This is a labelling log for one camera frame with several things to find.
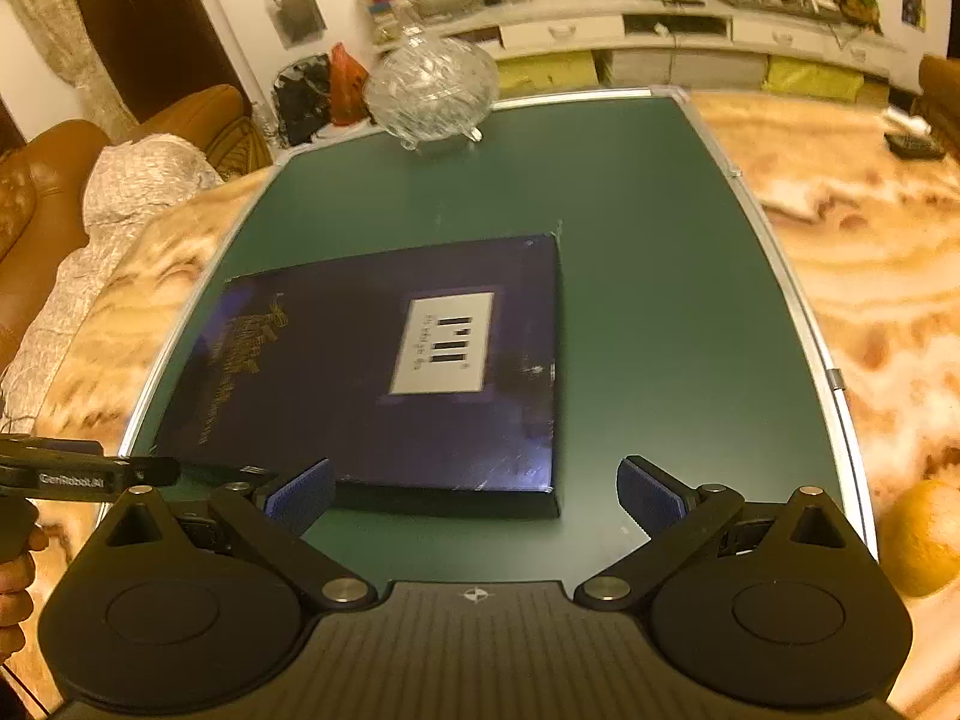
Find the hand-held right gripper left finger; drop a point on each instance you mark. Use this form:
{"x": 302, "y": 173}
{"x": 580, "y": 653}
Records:
{"x": 300, "y": 499}

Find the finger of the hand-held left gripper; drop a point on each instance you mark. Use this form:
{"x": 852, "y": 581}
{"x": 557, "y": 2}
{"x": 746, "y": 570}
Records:
{"x": 142, "y": 471}

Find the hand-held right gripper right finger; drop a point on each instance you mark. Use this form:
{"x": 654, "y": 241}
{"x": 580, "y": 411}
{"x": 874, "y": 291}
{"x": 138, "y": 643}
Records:
{"x": 651, "y": 499}

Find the dark gift box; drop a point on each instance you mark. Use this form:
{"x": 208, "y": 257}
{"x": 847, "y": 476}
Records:
{"x": 337, "y": 390}

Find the marble desktop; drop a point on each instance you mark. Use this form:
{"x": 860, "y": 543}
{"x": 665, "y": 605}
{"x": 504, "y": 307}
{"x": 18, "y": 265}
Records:
{"x": 862, "y": 277}

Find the person's left hand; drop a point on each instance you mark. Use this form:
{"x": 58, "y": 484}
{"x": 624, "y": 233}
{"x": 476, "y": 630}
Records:
{"x": 15, "y": 600}

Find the orange fruit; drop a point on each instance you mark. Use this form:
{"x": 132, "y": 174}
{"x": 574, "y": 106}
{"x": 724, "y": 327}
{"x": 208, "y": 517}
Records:
{"x": 922, "y": 540}

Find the lace blanket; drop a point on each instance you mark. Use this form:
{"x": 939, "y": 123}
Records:
{"x": 127, "y": 180}

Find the brown leather sofa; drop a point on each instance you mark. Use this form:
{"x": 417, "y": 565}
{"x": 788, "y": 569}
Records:
{"x": 45, "y": 165}

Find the black bag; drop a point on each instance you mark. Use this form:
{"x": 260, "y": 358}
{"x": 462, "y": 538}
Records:
{"x": 301, "y": 101}

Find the red plastic bag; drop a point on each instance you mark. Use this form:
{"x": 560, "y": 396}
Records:
{"x": 349, "y": 86}

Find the glass candy jar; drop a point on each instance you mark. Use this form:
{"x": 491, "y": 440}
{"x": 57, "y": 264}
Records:
{"x": 431, "y": 86}

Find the yellow storage box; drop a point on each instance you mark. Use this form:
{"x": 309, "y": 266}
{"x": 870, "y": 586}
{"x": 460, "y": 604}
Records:
{"x": 811, "y": 80}
{"x": 547, "y": 75}

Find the black remote control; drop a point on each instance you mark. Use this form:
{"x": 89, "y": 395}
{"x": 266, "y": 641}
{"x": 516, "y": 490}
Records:
{"x": 913, "y": 146}

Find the beige curtain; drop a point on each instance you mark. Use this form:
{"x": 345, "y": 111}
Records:
{"x": 60, "y": 30}

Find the dark wooden door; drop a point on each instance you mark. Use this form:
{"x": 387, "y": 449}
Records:
{"x": 165, "y": 22}

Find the white television cabinet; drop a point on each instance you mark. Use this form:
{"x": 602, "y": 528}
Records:
{"x": 675, "y": 22}

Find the brown leather chair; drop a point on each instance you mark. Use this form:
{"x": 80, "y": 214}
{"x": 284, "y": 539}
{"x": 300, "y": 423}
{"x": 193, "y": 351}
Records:
{"x": 941, "y": 94}

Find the clear plastic storage container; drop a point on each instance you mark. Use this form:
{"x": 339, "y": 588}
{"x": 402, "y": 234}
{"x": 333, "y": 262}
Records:
{"x": 386, "y": 7}

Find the green mat with silver frame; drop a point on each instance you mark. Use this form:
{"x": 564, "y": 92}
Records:
{"x": 660, "y": 277}

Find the grey wall poster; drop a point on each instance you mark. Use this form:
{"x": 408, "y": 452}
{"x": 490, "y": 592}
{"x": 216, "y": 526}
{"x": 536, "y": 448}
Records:
{"x": 294, "y": 11}

